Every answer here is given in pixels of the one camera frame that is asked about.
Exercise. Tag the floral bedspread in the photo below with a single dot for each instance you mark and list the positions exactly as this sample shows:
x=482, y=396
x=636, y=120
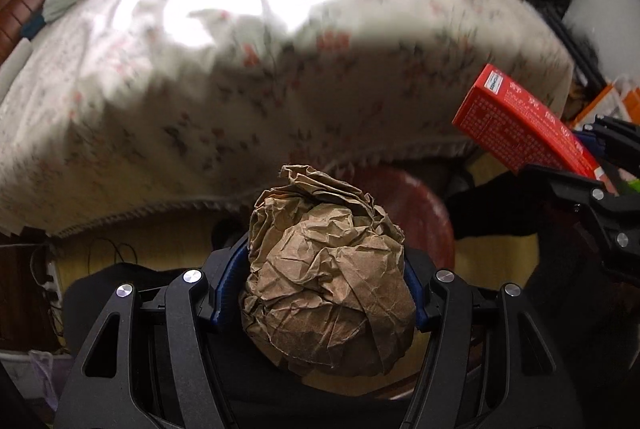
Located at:
x=200, y=84

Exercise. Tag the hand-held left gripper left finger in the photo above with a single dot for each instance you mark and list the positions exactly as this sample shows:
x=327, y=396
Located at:
x=229, y=279

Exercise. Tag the brown padded headboard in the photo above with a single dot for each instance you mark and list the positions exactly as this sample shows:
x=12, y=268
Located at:
x=17, y=9

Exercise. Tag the orange paper bag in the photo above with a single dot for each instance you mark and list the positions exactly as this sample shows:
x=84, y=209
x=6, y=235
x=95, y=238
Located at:
x=597, y=106

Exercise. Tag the red cardboard box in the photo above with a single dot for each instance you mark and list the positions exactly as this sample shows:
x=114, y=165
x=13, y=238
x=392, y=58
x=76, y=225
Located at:
x=510, y=119

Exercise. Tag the dark wooden cabinet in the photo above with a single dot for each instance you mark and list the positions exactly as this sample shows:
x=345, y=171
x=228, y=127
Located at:
x=20, y=289

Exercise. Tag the brown paper ball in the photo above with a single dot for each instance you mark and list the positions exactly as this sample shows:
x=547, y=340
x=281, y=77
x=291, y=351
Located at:
x=330, y=279

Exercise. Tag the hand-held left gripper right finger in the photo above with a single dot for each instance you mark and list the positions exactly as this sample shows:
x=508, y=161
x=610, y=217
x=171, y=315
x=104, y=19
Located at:
x=419, y=304

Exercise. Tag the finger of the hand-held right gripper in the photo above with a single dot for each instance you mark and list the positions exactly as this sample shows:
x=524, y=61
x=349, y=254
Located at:
x=617, y=219
x=617, y=139

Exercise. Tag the purple plastic bag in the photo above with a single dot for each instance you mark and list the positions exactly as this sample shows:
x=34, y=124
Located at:
x=47, y=384

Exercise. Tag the white power strip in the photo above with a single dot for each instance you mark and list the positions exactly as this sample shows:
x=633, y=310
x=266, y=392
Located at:
x=51, y=281

